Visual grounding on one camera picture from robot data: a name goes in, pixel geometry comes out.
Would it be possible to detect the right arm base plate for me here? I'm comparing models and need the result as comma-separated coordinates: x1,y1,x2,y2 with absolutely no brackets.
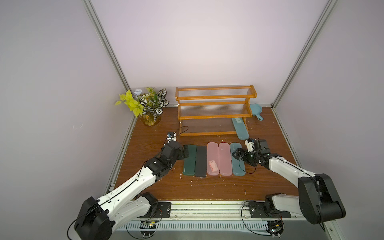
247,201,292,219

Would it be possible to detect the teal handled dish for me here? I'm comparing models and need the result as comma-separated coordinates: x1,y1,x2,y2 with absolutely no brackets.
250,104,264,121

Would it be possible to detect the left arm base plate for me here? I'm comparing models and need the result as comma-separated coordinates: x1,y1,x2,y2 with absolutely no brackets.
141,202,172,219

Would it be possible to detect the base cable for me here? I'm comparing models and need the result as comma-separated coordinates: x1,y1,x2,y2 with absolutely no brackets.
240,202,271,237
125,215,160,240

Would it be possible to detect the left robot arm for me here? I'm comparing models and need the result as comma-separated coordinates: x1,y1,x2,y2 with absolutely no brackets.
71,141,189,240

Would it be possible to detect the orange three-tier shelf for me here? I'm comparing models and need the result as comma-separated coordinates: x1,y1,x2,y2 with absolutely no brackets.
175,85,257,137

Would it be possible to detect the left base cable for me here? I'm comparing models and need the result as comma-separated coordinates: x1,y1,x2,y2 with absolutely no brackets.
125,215,160,240

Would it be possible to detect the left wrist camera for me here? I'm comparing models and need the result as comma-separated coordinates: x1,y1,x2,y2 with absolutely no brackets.
166,132,177,143

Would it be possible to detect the aluminium front rail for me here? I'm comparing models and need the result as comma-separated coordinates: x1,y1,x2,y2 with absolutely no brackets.
160,200,305,221

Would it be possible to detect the dark green pencil case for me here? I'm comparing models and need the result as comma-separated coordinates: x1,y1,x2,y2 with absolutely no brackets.
183,145,197,176

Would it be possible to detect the right connector board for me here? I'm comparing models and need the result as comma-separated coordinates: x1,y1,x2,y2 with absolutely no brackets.
267,220,285,238

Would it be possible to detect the right base cable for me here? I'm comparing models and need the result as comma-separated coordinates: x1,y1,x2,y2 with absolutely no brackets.
240,202,271,237

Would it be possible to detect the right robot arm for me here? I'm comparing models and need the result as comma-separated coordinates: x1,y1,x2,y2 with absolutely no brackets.
232,139,346,225

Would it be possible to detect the connector board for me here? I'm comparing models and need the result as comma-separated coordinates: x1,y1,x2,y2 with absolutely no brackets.
267,220,285,238
139,221,158,239

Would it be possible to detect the potted plant in vase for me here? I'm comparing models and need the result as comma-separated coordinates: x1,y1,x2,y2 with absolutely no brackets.
115,88,170,127

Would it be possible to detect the left connector board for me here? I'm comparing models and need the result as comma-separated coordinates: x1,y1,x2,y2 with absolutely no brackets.
139,221,158,239

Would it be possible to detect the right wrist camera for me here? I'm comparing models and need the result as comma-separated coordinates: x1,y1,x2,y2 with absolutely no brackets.
245,138,255,153

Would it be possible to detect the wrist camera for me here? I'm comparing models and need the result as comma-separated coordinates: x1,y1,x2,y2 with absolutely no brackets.
245,138,255,153
166,132,177,143

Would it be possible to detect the black pencil case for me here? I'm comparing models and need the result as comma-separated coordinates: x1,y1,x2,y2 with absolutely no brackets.
195,146,207,178

